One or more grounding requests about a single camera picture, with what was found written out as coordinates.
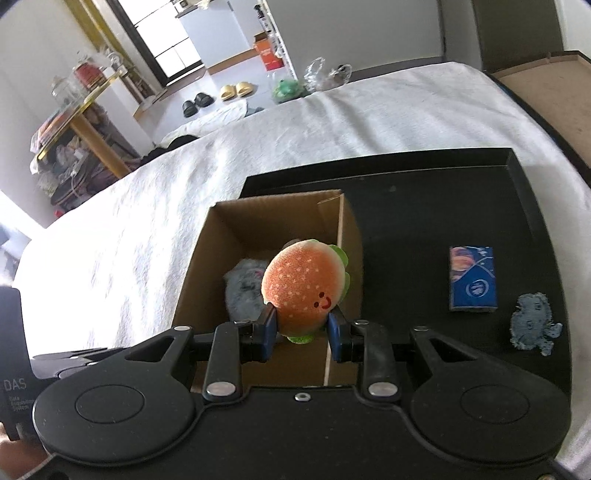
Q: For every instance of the black slipper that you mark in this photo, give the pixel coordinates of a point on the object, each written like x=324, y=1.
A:
x=203, y=99
x=190, y=108

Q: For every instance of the clear plastic bag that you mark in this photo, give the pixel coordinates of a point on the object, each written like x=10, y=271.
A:
x=325, y=74

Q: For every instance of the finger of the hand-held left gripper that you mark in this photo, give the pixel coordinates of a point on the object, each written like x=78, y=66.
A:
x=60, y=370
x=78, y=356

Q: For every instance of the blue denim patch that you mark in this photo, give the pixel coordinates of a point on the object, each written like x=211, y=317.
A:
x=533, y=325

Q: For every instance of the white fleece blanket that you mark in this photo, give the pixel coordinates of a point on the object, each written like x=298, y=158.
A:
x=323, y=124

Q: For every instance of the burger plush toy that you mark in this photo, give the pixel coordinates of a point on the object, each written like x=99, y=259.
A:
x=300, y=281

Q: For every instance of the dark clothing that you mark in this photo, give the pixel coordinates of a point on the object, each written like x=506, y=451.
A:
x=171, y=147

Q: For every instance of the white kitchen cabinet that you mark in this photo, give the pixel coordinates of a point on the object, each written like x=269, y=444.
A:
x=217, y=32

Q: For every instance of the open brown board case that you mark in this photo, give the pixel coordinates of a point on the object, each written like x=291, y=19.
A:
x=549, y=92

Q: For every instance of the green plush toy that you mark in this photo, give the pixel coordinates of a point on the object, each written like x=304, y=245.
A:
x=286, y=90

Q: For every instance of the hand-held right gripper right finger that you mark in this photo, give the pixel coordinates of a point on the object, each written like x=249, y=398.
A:
x=334, y=337

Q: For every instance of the wooden side table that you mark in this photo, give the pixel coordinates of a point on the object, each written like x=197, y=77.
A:
x=99, y=143

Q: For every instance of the glass jar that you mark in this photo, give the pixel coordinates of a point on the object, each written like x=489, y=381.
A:
x=62, y=90

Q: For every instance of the dark chair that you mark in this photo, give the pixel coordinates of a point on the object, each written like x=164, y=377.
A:
x=517, y=32

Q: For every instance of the black framed glass door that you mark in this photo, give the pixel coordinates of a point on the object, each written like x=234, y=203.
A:
x=157, y=46

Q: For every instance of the orange carton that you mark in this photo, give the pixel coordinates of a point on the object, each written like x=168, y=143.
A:
x=268, y=53

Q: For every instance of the blue tissue packet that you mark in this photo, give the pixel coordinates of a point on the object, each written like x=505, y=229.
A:
x=473, y=281

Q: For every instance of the white floor mat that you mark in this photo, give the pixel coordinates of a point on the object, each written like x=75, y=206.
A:
x=212, y=120

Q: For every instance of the black tray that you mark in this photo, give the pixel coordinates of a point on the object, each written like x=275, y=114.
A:
x=415, y=207

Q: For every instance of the red tin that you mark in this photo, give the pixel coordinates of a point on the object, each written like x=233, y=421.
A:
x=87, y=74

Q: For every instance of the brown cardboard box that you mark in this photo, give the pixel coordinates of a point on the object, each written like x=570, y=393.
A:
x=258, y=221

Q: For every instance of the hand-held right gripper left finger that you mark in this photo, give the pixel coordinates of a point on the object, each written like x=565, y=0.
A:
x=268, y=332

